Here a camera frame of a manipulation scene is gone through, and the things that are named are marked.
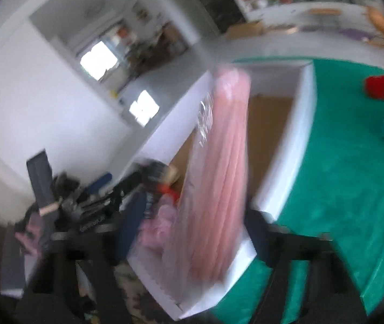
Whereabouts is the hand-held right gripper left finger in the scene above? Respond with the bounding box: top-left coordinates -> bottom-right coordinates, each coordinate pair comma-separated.
49,192 -> 147,324

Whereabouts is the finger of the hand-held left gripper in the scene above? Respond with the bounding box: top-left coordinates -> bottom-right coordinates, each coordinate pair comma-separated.
77,173 -> 113,203
111,162 -> 169,206

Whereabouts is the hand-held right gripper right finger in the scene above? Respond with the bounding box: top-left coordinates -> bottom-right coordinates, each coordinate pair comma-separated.
244,209 -> 369,324

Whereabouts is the pink mesh bath pouf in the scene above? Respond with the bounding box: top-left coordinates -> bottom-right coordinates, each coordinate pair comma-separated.
141,202 -> 179,254

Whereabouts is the cream napkin bundle with band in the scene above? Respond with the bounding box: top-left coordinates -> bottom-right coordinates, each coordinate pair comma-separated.
165,165 -> 181,184

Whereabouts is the pink packet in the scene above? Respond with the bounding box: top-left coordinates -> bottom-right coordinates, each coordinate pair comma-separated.
168,66 -> 251,282

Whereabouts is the white board panel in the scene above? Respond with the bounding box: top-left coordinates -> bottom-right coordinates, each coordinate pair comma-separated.
125,57 -> 317,321

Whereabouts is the person's left hand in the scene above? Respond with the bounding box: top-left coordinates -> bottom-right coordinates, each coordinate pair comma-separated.
14,214 -> 44,257

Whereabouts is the red snack packet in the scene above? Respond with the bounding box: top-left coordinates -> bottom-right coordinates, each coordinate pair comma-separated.
156,184 -> 179,203

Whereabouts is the green tablecloth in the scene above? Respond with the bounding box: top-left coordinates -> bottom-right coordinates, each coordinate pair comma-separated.
212,57 -> 384,324

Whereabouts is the brown cardboard box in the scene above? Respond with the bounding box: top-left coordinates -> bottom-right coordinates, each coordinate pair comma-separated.
226,20 -> 267,39

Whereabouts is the red yarn ball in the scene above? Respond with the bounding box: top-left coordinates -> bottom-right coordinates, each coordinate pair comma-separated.
362,75 -> 384,101

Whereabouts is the black tall cabinet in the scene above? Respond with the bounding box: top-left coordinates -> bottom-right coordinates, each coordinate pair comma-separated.
179,0 -> 246,34

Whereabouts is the white television cabinet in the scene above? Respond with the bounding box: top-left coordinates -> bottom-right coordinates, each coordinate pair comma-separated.
246,2 -> 375,26

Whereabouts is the wooden bench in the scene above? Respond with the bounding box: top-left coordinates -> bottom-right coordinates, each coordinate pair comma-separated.
308,8 -> 342,16

